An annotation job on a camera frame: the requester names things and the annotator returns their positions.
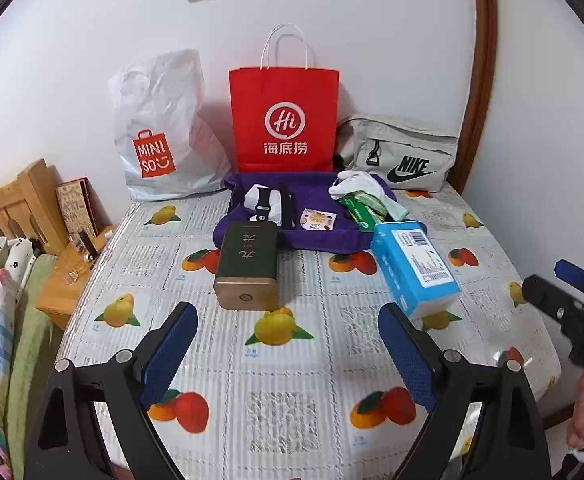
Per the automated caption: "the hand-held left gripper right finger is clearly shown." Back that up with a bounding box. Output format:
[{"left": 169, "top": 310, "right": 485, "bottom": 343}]
[{"left": 378, "top": 303, "right": 553, "bottom": 480}]

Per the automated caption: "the brown wooden door frame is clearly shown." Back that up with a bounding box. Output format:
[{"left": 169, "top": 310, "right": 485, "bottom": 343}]
[{"left": 444, "top": 0, "right": 498, "bottom": 196}]

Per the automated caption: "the person's right hand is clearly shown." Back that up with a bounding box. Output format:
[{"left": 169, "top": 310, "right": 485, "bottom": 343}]
[{"left": 567, "top": 372, "right": 584, "bottom": 448}]

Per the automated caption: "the dark green packet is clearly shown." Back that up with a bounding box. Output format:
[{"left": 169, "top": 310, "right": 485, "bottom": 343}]
[{"left": 339, "top": 195, "right": 380, "bottom": 231}]

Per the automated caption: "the red paper bag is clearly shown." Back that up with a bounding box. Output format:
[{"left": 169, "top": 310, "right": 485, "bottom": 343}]
[{"left": 229, "top": 22, "right": 340, "bottom": 175}]

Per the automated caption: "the white floral pillow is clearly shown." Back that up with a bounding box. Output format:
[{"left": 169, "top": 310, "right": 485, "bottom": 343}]
[{"left": 0, "top": 236, "right": 36, "bottom": 306}]

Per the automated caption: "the light green packet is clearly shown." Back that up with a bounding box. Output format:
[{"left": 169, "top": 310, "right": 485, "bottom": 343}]
[{"left": 354, "top": 190, "right": 390, "bottom": 221}]

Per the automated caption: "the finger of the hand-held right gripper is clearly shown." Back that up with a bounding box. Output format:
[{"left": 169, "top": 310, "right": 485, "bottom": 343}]
[
  {"left": 554, "top": 259, "right": 584, "bottom": 302},
  {"left": 521, "top": 274, "right": 584, "bottom": 332}
]

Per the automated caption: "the white tissue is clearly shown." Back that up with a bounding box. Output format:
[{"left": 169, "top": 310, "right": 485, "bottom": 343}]
[{"left": 244, "top": 183, "right": 285, "bottom": 223}]

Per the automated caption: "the dark green tin box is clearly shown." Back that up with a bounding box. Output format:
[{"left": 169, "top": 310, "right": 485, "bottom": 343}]
[{"left": 213, "top": 221, "right": 279, "bottom": 311}]

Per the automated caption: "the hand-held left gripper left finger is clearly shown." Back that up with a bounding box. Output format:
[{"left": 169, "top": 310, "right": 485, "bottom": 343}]
[{"left": 24, "top": 301, "right": 199, "bottom": 480}]

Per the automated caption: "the purple towel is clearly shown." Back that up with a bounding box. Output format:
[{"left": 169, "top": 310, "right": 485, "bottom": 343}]
[{"left": 213, "top": 171, "right": 397, "bottom": 255}]

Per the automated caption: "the white glove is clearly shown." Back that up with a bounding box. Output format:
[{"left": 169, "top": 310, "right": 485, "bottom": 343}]
[{"left": 328, "top": 170, "right": 390, "bottom": 198}]

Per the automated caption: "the blue tissue pack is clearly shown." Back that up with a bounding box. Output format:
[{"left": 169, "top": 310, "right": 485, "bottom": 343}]
[{"left": 370, "top": 221, "right": 462, "bottom": 320}]

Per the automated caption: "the wooden nightstand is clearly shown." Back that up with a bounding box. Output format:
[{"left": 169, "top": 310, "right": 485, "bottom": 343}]
[{"left": 36, "top": 225, "right": 117, "bottom": 331}]

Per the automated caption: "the grey waist bag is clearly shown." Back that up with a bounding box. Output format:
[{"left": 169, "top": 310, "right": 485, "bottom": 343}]
[{"left": 334, "top": 114, "right": 460, "bottom": 192}]

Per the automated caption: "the wooden headboard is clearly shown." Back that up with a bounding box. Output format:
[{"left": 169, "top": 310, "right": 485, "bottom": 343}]
[{"left": 0, "top": 158, "right": 67, "bottom": 256}]

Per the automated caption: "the white plastic shopping bag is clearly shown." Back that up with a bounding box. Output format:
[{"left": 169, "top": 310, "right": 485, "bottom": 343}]
[{"left": 108, "top": 49, "right": 233, "bottom": 203}]

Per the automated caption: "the fruit print tablecloth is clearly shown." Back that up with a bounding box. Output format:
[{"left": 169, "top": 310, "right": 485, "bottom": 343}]
[{"left": 54, "top": 182, "right": 563, "bottom": 480}]

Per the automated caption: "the small patterned sachet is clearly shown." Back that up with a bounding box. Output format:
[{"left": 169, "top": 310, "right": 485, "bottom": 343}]
[{"left": 299, "top": 208, "right": 339, "bottom": 232}]

